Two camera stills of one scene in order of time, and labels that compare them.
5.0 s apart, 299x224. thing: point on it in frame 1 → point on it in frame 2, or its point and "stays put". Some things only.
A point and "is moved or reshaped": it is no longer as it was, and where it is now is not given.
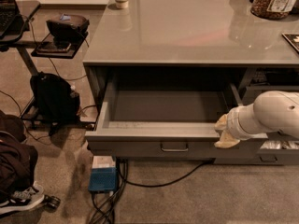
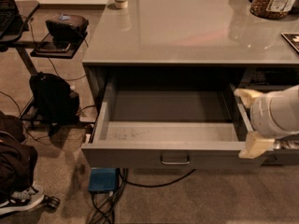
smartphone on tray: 54,46 stays put
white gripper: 232,123 → 261,116
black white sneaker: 22,199 stays put
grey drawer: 162,110 is moved or reshaped
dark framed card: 292,38 stays put
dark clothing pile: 19,161 stays put
